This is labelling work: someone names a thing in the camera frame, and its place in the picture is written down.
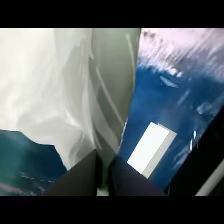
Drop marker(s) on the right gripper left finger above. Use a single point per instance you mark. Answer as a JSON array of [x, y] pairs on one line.
[[80, 180]]

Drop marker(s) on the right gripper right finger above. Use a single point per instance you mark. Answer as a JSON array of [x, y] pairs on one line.
[[130, 183]]

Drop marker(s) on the white garment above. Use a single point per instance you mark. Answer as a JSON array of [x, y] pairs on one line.
[[50, 93]]

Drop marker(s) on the silver frame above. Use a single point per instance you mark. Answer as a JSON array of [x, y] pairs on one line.
[[211, 181]]

